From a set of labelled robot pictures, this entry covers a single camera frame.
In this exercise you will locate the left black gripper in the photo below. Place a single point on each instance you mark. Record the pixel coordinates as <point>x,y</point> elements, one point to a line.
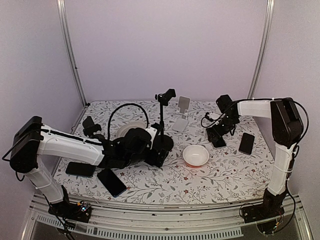
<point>152,159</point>

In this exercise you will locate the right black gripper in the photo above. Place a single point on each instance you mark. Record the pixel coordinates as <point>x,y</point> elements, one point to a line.
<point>210,133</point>

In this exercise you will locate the tall black phone stand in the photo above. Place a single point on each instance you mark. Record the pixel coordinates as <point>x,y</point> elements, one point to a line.
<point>162,141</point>

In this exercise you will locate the purple-backed black phone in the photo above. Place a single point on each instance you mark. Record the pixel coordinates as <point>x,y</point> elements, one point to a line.
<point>247,143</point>

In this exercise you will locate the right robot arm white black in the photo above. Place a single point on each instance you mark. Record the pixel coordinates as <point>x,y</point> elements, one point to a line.
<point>287,131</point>

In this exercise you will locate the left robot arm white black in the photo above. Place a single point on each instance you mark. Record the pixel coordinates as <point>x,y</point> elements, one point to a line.
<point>35,139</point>

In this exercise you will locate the white folding phone stand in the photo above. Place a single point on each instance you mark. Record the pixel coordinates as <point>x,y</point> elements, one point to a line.
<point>182,122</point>

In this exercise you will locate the blue-edged black phone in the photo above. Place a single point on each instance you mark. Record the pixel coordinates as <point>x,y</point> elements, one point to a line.
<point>111,182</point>

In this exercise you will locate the short black phone stand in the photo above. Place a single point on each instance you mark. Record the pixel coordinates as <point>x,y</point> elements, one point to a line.
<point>93,130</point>

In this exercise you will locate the white bowl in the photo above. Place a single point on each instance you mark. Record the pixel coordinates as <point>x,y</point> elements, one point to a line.
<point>195,155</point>

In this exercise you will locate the floral patterned table mat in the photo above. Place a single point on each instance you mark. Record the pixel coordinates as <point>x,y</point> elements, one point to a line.
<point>228,176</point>

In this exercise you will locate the swirl patterned plate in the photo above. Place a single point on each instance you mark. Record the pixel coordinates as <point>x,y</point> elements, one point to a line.
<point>122,131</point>

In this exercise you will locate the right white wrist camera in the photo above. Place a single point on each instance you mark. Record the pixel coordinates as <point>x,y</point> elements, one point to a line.
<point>213,118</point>

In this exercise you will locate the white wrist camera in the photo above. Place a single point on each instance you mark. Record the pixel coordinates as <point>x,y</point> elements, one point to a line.
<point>153,133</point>
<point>213,118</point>

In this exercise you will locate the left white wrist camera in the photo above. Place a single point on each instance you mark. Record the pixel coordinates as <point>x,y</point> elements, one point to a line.
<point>153,133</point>

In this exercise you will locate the front aluminium rail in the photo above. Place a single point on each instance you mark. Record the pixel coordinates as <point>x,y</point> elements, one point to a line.
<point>115,220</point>

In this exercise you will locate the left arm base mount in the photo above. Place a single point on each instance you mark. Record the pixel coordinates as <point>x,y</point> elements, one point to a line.
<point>80,211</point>

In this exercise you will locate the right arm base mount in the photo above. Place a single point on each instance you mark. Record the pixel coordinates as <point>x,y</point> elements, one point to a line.
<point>271,216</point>

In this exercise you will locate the right aluminium frame post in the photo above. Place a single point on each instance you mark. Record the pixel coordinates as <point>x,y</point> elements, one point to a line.
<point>270,4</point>

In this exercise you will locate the aluminium frame post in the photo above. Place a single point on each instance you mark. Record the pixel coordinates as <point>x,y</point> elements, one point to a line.
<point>270,4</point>
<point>62,13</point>

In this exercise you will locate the left aluminium frame post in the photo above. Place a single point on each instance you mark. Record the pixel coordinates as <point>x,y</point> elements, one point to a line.
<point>62,13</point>

